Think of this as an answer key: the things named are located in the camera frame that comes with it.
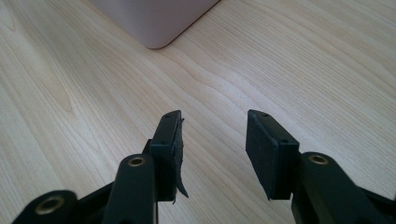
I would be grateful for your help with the pale pink plastic box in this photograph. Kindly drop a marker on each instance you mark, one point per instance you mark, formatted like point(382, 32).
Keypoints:
point(154, 20)

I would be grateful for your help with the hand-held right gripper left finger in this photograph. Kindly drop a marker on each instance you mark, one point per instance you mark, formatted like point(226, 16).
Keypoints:
point(165, 155)

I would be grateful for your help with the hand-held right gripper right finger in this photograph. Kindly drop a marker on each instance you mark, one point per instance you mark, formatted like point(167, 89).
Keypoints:
point(267, 155)

